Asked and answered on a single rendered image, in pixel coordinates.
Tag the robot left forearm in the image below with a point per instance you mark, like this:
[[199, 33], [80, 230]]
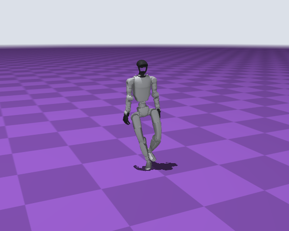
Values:
[[156, 102]]

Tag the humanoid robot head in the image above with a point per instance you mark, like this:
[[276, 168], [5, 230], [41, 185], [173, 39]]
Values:
[[141, 64]]

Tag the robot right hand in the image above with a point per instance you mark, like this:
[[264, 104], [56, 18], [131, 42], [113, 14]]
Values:
[[125, 119]]

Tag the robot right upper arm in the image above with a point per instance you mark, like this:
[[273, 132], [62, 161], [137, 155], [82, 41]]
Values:
[[129, 83]]

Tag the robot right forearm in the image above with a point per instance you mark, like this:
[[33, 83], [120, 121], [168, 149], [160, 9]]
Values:
[[128, 106]]

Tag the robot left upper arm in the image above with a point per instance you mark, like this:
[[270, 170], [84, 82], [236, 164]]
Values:
[[154, 87]]

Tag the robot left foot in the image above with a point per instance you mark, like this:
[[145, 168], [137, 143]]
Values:
[[152, 157]]

